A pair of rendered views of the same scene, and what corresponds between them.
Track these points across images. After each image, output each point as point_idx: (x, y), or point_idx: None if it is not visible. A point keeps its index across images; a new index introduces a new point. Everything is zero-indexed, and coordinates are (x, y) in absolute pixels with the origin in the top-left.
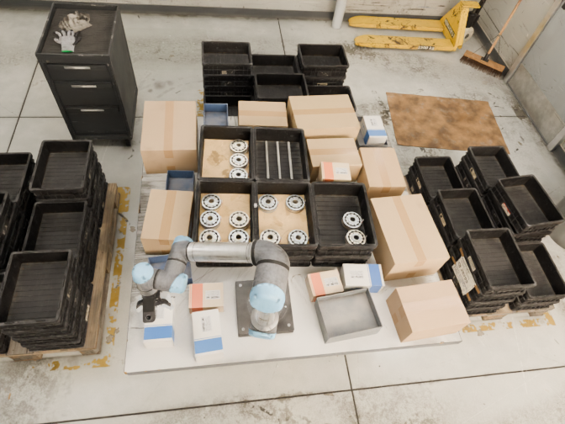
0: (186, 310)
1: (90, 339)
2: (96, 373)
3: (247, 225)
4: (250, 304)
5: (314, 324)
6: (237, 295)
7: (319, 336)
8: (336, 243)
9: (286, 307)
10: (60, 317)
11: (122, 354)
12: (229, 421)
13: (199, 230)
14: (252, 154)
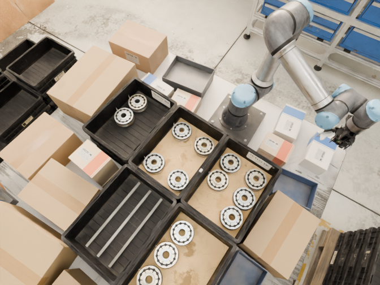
0: (291, 155)
1: (334, 236)
2: (328, 218)
3: None
4: (247, 123)
5: (210, 93)
6: (251, 135)
7: (212, 85)
8: (153, 111)
9: (223, 106)
10: (379, 230)
11: None
12: None
13: (258, 196)
14: (152, 238)
